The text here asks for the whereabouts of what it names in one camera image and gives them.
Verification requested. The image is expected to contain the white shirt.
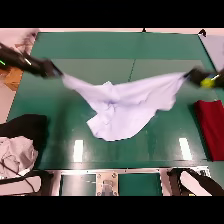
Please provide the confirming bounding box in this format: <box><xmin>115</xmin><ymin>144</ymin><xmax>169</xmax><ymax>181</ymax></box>
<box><xmin>61</xmin><ymin>71</ymin><xmax>188</xmax><ymax>143</ymax></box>

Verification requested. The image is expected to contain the black garment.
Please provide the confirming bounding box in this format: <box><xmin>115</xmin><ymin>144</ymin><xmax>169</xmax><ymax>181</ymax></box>
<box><xmin>0</xmin><ymin>113</ymin><xmax>50</xmax><ymax>168</ymax></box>

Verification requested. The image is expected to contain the red garment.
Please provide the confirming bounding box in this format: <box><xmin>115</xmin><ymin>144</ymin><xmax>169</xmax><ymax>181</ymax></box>
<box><xmin>193</xmin><ymin>99</ymin><xmax>224</xmax><ymax>162</ymax></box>

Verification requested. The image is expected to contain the grey garment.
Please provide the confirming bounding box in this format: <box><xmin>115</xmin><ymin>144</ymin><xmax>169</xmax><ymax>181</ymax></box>
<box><xmin>0</xmin><ymin>135</ymin><xmax>40</xmax><ymax>180</ymax></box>

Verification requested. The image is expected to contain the silver frame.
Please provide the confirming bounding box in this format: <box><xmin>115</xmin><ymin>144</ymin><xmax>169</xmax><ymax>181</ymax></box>
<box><xmin>45</xmin><ymin>167</ymin><xmax>212</xmax><ymax>197</ymax></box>

